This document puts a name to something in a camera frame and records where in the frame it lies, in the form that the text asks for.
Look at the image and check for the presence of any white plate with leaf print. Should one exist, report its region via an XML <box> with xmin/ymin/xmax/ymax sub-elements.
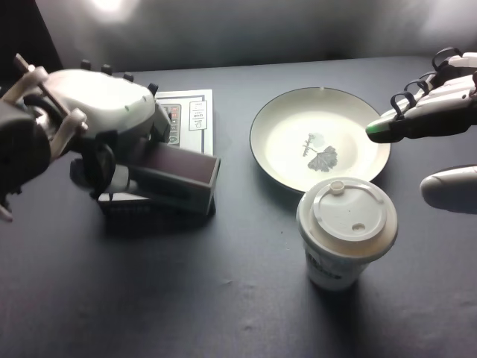
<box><xmin>249</xmin><ymin>86</ymin><xmax>392</xmax><ymax>195</ymax></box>

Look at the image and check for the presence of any grey calculator device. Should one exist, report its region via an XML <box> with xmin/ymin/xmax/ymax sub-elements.
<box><xmin>98</xmin><ymin>88</ymin><xmax>218</xmax><ymax>225</ymax></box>

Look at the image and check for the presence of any purple and white box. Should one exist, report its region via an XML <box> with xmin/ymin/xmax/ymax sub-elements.
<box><xmin>111</xmin><ymin>143</ymin><xmax>222</xmax><ymax>216</ymax></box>

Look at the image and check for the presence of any white paper cup with lid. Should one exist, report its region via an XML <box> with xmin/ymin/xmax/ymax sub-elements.
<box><xmin>296</xmin><ymin>177</ymin><xmax>399</xmax><ymax>292</ymax></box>

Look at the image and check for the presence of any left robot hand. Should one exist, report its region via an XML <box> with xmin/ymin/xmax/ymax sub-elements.
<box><xmin>43</xmin><ymin>59</ymin><xmax>174</xmax><ymax>204</ymax></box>

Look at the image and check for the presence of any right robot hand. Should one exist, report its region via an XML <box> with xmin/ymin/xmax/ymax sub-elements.
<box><xmin>364</xmin><ymin>46</ymin><xmax>477</xmax><ymax>214</ymax></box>

